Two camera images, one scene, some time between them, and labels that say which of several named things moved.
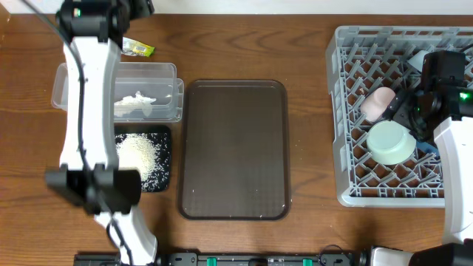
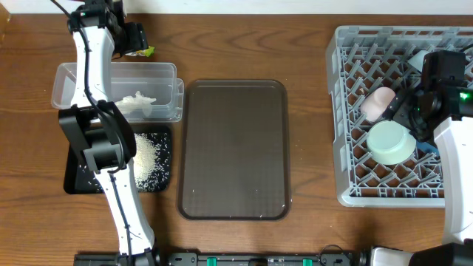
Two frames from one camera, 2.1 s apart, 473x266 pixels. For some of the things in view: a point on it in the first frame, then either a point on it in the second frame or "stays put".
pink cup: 375,103 stays put
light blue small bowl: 417,60 stays put
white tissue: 137,101 stays put
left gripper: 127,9 to 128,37
